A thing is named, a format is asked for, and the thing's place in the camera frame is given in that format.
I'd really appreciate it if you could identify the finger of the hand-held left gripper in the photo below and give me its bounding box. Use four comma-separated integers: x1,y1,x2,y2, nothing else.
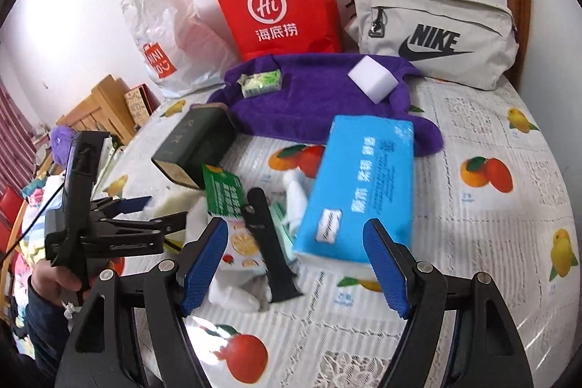
97,212,189,240
88,196,153,221

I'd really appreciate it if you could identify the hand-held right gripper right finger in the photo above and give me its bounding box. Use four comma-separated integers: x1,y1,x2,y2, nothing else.
361,217,535,388

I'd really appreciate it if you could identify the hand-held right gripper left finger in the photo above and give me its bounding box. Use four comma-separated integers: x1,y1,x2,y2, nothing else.
55,217,230,388

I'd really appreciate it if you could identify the pale yellow cloth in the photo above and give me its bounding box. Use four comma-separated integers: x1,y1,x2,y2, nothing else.
152,183,210,229

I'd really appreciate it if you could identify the green wipes packet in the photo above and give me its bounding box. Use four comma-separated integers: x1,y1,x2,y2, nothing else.
201,164,269,273

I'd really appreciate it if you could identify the black plastic tool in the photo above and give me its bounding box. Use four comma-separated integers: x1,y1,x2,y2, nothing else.
241,187,304,303

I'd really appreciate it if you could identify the blue tissue pack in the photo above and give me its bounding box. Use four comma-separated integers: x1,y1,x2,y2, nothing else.
292,115,415,280

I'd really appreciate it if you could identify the light green packet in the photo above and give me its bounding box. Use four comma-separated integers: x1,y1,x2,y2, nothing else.
270,201,301,275

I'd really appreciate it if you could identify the small green tissue pack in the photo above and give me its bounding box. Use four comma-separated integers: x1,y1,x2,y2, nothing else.
237,69,283,99

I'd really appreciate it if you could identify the person's left forearm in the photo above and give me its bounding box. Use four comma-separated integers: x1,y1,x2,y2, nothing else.
25,279,87,371

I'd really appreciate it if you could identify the person's left hand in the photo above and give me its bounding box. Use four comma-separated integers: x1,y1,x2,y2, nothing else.
29,258,98,307

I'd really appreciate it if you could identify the purple plush toy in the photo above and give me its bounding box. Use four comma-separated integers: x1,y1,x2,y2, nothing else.
49,125,78,166

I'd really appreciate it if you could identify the red chair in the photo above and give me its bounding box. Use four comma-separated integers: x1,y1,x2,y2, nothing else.
0,185,25,243

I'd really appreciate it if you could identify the dark green box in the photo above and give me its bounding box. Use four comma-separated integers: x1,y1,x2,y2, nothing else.
151,104,237,191

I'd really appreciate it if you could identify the wooden chair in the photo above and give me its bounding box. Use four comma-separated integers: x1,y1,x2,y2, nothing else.
57,74,137,148

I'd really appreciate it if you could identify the striped curtain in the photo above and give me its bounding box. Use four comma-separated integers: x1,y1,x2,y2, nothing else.
0,79,39,189

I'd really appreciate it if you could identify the fruit print tablecloth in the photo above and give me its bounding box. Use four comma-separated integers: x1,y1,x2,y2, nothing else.
97,74,580,388

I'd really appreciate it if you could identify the patterned brown box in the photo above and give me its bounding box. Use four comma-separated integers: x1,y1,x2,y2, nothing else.
124,84,161,125

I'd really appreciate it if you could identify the pile of colourful clothes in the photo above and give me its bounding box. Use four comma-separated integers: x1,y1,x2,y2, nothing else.
13,174,60,316

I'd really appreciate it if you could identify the purple towel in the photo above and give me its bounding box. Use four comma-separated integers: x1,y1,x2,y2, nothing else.
207,54,444,157

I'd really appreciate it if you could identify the white plastic bag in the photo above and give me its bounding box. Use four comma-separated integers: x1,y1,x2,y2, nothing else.
120,0,237,99

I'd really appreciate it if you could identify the white sponge block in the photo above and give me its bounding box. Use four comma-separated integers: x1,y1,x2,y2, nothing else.
348,55,396,103

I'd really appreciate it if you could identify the grey waist bag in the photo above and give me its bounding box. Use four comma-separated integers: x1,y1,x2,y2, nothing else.
343,0,520,91

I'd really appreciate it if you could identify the black cable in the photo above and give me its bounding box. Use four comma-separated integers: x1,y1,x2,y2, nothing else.
0,176,69,261

